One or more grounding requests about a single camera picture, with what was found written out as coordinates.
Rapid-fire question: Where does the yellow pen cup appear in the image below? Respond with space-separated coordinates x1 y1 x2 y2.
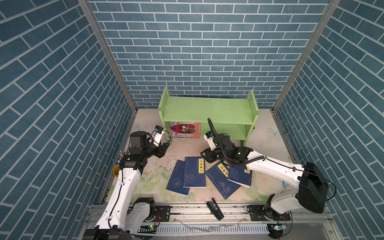
113 151 126 178

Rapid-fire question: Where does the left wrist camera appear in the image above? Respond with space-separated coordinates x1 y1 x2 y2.
151 125 165 147

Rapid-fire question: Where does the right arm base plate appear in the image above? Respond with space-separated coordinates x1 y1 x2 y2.
246 205 292 222

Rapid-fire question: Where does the green wooden two-tier shelf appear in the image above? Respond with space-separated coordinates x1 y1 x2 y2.
158 87 260 145

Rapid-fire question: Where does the red Hamlet picture book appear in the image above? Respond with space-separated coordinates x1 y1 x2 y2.
169 122 201 139

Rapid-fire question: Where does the black stapler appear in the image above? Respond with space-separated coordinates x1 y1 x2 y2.
207 198 224 221

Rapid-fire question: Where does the blue book far left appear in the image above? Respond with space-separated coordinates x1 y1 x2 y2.
166 160 190 196

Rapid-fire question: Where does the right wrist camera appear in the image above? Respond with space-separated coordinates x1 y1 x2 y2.
204 131 217 151

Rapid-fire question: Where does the blue book yellow label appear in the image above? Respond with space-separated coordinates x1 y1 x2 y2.
184 157 206 188
228 167 252 189

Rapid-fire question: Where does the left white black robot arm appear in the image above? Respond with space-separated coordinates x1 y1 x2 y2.
83 126 170 240

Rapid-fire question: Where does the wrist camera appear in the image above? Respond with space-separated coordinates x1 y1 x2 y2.
204 131 217 151
151 125 165 147

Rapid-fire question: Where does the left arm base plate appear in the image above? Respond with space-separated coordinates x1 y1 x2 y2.
144 205 171 223

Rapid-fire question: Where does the blue book centre bottom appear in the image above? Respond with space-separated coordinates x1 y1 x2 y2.
206 162 241 200

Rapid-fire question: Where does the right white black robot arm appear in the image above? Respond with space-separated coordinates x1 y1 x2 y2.
201 119 332 220

